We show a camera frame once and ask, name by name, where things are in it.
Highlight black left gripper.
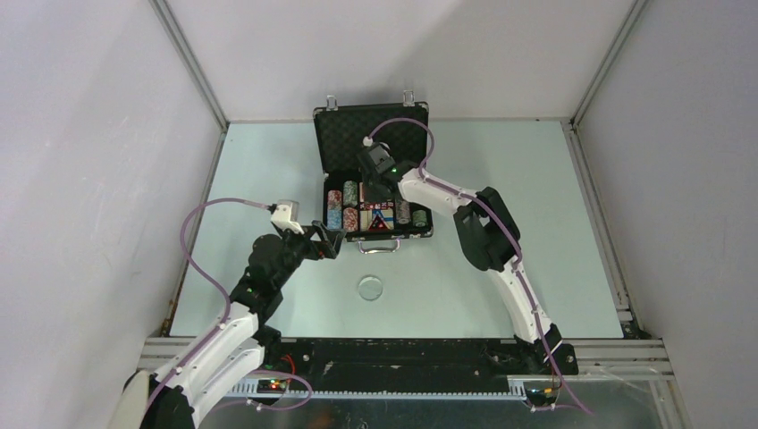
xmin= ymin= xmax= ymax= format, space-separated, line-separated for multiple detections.
xmin=274 ymin=220 xmax=344 ymax=289

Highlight green poker chip stack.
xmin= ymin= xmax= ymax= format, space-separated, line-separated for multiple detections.
xmin=342 ymin=181 xmax=359 ymax=207

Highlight red poker chip stack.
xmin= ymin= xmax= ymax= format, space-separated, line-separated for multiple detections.
xmin=342 ymin=207 xmax=359 ymax=232

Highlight small red white stack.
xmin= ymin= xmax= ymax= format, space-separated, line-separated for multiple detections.
xmin=326 ymin=189 xmax=342 ymax=210

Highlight black aluminium poker case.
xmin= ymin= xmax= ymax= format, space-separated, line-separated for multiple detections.
xmin=313 ymin=91 xmax=434 ymax=253

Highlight clear round dealer button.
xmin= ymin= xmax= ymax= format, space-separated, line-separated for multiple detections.
xmin=357 ymin=275 xmax=383 ymax=301

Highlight small green chip stack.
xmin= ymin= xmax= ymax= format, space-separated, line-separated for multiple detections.
xmin=411 ymin=209 xmax=428 ymax=228

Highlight blue brown chip stack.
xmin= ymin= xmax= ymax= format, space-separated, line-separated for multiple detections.
xmin=395 ymin=200 xmax=411 ymax=224

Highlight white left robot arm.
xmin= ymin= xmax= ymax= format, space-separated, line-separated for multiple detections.
xmin=108 ymin=221 xmax=346 ymax=428

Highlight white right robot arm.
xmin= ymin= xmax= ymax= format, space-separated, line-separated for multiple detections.
xmin=358 ymin=138 xmax=572 ymax=376

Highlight blue poker chip stack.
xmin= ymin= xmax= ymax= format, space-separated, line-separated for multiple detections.
xmin=326 ymin=208 xmax=342 ymax=231

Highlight red dice in case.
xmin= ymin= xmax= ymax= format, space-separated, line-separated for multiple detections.
xmin=359 ymin=201 xmax=394 ymax=211

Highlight blue card deck in case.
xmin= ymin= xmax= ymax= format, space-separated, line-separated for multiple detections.
xmin=359 ymin=208 xmax=394 ymax=231

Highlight black all in triangle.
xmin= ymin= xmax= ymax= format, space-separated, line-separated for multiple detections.
xmin=366 ymin=212 xmax=394 ymax=231

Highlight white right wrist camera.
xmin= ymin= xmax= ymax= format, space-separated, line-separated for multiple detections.
xmin=362 ymin=136 xmax=390 ymax=151

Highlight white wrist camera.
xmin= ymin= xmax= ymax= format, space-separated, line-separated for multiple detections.
xmin=270 ymin=199 xmax=304 ymax=235
xmin=362 ymin=136 xmax=390 ymax=151

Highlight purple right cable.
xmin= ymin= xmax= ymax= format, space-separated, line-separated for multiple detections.
xmin=367 ymin=117 xmax=594 ymax=416

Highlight purple cable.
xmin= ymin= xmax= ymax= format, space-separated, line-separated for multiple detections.
xmin=145 ymin=198 xmax=313 ymax=416
xmin=367 ymin=117 xmax=594 ymax=416

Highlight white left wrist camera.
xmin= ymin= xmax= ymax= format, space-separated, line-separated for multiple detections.
xmin=270 ymin=199 xmax=304 ymax=235

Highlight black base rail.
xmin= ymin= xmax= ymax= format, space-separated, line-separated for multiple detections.
xmin=262 ymin=338 xmax=579 ymax=394

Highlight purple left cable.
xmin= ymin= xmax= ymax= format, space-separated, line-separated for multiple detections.
xmin=145 ymin=198 xmax=313 ymax=416

